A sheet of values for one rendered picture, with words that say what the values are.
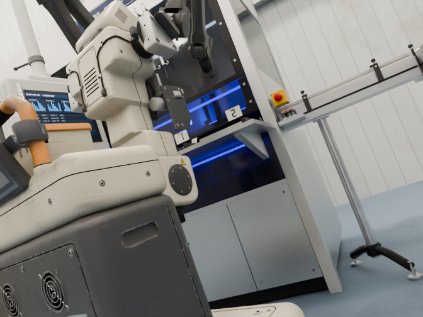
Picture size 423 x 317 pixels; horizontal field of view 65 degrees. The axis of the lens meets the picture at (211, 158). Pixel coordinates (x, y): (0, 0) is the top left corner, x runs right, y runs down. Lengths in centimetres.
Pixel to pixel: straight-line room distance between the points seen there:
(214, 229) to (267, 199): 35
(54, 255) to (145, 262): 18
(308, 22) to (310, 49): 34
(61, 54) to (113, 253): 204
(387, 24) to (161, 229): 423
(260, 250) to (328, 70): 311
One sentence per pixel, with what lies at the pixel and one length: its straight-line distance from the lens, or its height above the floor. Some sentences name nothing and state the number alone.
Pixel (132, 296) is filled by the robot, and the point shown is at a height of 52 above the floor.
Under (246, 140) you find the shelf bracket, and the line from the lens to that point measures 150.
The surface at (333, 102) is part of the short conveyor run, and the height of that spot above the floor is 88.
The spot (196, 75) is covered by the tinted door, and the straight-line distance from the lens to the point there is 194.
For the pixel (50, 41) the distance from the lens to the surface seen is 267.
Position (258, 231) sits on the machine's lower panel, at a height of 39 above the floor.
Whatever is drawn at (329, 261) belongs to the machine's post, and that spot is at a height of 15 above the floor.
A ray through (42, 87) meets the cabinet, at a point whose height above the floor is 150.
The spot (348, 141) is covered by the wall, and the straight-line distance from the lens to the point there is 443.
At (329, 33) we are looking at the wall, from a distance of 466.
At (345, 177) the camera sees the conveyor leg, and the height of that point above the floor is 50.
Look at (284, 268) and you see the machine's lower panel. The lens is 184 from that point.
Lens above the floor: 64
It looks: 6 degrees up
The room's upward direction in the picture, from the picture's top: 20 degrees counter-clockwise
